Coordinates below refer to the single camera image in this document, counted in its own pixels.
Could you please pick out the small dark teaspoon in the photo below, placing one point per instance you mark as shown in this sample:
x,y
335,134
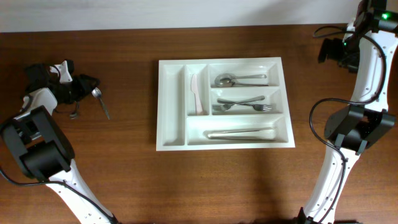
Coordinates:
x,y
75,113

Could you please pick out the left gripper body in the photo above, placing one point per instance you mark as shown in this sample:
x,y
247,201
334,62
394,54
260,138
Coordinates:
x,y
73,89

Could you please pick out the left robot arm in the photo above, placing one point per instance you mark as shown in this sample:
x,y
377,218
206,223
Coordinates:
x,y
40,148

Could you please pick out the silver tablespoon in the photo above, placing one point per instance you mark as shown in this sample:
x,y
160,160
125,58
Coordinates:
x,y
230,76
232,83

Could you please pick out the silver fork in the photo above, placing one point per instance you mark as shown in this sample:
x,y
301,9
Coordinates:
x,y
225,107
257,107

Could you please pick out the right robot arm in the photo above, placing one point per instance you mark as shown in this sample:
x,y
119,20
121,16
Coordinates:
x,y
366,47

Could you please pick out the silver teaspoon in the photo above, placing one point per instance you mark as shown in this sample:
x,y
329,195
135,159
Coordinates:
x,y
98,95

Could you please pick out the white plastic cutlery tray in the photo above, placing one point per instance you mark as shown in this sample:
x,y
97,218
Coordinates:
x,y
180,129

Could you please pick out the long metal tweezers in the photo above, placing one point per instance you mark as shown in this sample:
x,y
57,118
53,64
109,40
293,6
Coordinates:
x,y
263,134

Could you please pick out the pink plastic knife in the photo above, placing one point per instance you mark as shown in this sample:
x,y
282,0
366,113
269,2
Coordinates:
x,y
194,89

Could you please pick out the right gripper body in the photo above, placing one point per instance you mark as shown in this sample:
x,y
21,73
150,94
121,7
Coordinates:
x,y
347,52

